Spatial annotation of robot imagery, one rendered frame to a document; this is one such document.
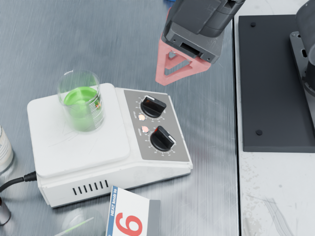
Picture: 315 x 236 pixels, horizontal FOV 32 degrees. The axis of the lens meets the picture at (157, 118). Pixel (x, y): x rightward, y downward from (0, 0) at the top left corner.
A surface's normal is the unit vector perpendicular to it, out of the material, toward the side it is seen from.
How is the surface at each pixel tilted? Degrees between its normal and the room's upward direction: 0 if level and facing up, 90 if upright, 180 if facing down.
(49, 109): 0
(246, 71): 2
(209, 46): 31
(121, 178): 90
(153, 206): 0
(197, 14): 76
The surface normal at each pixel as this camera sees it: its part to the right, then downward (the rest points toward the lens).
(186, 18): -0.18, 0.67
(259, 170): -0.06, -0.56
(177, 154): 0.44, -0.60
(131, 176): 0.24, 0.79
